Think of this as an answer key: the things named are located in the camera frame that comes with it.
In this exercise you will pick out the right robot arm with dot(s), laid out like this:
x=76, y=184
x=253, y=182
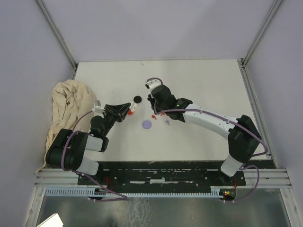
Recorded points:
x=241, y=133

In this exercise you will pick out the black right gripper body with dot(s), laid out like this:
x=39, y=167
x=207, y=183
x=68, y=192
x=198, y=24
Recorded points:
x=152, y=100

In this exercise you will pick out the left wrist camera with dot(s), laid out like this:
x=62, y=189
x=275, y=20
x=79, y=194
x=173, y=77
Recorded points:
x=97, y=104

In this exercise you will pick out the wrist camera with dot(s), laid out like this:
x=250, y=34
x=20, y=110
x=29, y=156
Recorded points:
x=151, y=84
x=97, y=104

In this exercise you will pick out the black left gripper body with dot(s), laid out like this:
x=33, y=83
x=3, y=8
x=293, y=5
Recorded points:
x=112, y=114

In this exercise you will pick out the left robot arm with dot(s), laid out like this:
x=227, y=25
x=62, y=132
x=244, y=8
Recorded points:
x=67, y=150

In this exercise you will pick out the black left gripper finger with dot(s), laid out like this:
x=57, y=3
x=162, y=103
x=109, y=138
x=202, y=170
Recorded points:
x=124, y=114
x=117, y=108

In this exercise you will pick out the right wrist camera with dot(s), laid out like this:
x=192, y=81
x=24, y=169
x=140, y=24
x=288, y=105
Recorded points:
x=151, y=84

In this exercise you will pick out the white earbud charging case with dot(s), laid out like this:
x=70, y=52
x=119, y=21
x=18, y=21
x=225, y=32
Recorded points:
x=133, y=107

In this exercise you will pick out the black earbud charging case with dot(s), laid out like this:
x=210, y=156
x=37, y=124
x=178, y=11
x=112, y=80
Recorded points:
x=137, y=99

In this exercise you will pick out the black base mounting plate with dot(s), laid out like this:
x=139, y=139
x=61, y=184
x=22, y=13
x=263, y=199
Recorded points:
x=204, y=172

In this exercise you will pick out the white paper sheet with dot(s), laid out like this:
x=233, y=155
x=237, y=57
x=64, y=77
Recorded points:
x=52, y=221

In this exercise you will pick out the cream crumpled cloth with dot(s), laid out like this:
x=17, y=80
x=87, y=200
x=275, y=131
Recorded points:
x=71, y=108

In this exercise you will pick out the lilac earbud charging case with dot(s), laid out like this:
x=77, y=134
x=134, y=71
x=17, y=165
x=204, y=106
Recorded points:
x=146, y=124

